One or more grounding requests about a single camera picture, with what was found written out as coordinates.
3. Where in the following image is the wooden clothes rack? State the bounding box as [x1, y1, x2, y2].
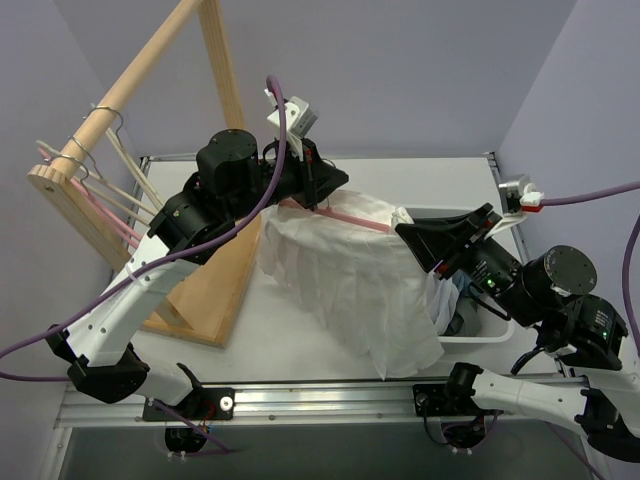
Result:
[28, 1, 260, 348]

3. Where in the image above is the light white shirt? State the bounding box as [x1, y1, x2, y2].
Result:
[428, 279, 460, 336]

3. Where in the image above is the cream hanger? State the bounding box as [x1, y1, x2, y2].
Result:
[34, 139, 156, 226]

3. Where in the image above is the aluminium front rail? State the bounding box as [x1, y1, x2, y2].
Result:
[54, 382, 586, 426]

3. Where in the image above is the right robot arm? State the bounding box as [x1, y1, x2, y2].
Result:
[394, 203, 639, 463]

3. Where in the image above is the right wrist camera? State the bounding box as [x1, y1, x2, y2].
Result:
[487, 174, 545, 238]

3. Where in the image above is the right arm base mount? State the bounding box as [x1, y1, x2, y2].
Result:
[412, 384, 504, 455]

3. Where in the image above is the pink hanger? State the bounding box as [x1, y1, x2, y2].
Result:
[71, 179, 142, 248]
[279, 199, 391, 234]

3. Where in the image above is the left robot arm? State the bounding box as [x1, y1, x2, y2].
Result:
[46, 129, 349, 419]

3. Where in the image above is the blue denim garment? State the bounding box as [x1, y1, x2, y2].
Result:
[452, 271, 472, 299]

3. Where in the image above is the wire hanger white shirt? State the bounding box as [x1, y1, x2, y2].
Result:
[90, 104, 164, 210]

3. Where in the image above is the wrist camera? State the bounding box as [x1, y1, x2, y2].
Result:
[264, 89, 318, 156]
[487, 174, 545, 238]

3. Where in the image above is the grey pleated skirt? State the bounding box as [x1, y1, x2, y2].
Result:
[443, 308, 481, 337]

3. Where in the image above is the cream white garment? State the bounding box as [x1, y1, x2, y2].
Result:
[257, 190, 444, 379]

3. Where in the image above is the white plastic basket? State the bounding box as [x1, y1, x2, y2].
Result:
[399, 204, 516, 346]

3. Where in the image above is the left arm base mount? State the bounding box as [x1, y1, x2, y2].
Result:
[142, 384, 237, 451]

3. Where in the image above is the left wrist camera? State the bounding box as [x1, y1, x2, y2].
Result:
[264, 89, 318, 156]

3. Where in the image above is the pink hanger front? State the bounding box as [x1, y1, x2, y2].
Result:
[71, 179, 142, 248]

